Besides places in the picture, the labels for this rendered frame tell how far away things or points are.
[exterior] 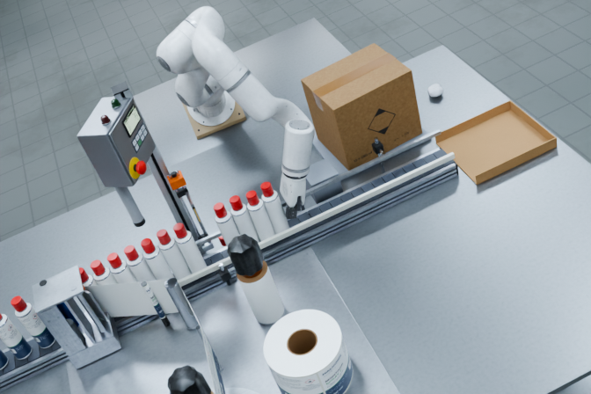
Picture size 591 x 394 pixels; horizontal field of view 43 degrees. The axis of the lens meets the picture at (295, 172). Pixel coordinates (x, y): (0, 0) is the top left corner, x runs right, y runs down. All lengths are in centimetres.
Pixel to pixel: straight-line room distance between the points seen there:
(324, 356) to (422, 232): 64
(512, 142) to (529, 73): 177
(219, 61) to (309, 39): 132
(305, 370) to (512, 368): 53
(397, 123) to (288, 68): 79
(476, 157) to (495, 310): 63
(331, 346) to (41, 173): 319
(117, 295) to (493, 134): 134
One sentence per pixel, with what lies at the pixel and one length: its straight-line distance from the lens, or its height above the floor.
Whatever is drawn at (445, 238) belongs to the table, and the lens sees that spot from 231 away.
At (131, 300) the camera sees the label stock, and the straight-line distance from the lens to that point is 225.
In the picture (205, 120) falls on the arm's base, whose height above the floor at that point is 88.
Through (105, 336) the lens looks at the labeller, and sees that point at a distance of 227.
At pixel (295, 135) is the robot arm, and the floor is 124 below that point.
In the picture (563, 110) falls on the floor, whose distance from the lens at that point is 407.
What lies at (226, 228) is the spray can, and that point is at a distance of 227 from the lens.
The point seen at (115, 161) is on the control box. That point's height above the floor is 138.
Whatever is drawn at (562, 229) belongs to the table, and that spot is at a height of 83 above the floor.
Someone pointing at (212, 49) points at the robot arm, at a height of 152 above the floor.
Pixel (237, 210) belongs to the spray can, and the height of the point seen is 105.
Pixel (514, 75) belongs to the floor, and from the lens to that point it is 434.
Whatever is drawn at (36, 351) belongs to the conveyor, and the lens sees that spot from 245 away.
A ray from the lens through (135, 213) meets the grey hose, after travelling 229.
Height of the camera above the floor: 252
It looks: 39 degrees down
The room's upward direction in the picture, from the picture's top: 18 degrees counter-clockwise
